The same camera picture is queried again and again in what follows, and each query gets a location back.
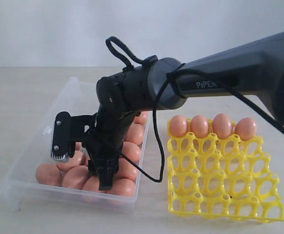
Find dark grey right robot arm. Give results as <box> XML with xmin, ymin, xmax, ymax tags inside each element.
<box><xmin>85</xmin><ymin>32</ymin><xmax>284</xmax><ymax>191</ymax></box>

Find clear plastic bin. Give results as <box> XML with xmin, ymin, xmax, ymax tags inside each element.
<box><xmin>0</xmin><ymin>77</ymin><xmax>141</xmax><ymax>211</ymax></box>

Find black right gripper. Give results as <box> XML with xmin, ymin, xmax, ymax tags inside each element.
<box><xmin>85</xmin><ymin>107</ymin><xmax>138</xmax><ymax>191</ymax></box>

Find brown egg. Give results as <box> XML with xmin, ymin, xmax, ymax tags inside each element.
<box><xmin>125</xmin><ymin>124</ymin><xmax>144</xmax><ymax>145</ymax></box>
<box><xmin>115</xmin><ymin>158</ymin><xmax>138</xmax><ymax>182</ymax></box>
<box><xmin>106</xmin><ymin>178</ymin><xmax>136</xmax><ymax>197</ymax></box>
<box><xmin>134</xmin><ymin>111</ymin><xmax>148</xmax><ymax>125</ymax></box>
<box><xmin>122</xmin><ymin>141</ymin><xmax>141</xmax><ymax>162</ymax></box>
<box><xmin>82</xmin><ymin>175</ymin><xmax>106</xmax><ymax>193</ymax></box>
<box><xmin>62</xmin><ymin>165</ymin><xmax>89</xmax><ymax>190</ymax></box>
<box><xmin>57</xmin><ymin>151</ymin><xmax>86</xmax><ymax>173</ymax></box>
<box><xmin>35</xmin><ymin>163</ymin><xmax>61</xmax><ymax>186</ymax></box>
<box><xmin>190</xmin><ymin>115</ymin><xmax>209</xmax><ymax>138</ymax></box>
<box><xmin>169</xmin><ymin>115</ymin><xmax>188</xmax><ymax>137</ymax></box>
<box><xmin>212</xmin><ymin>113</ymin><xmax>232</xmax><ymax>139</ymax></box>
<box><xmin>234</xmin><ymin>117</ymin><xmax>257</xmax><ymax>141</ymax></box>

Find yellow plastic egg tray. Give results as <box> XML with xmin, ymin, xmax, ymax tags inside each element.
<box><xmin>167</xmin><ymin>132</ymin><xmax>284</xmax><ymax>223</ymax></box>

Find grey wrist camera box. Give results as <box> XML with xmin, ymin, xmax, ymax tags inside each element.
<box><xmin>50</xmin><ymin>111</ymin><xmax>95</xmax><ymax>163</ymax></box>

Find black cable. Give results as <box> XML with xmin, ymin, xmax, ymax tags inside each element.
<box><xmin>93</xmin><ymin>36</ymin><xmax>284</xmax><ymax>183</ymax></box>

